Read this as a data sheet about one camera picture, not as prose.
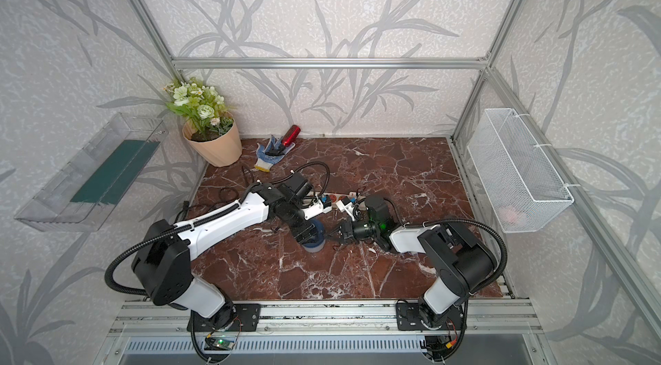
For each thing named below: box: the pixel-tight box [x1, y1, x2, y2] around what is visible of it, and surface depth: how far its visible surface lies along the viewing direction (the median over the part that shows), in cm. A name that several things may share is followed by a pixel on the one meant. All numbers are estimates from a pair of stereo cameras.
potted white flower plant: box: [163, 77, 242, 168], surface depth 99 cm
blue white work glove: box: [254, 135, 297, 173], surface depth 114 cm
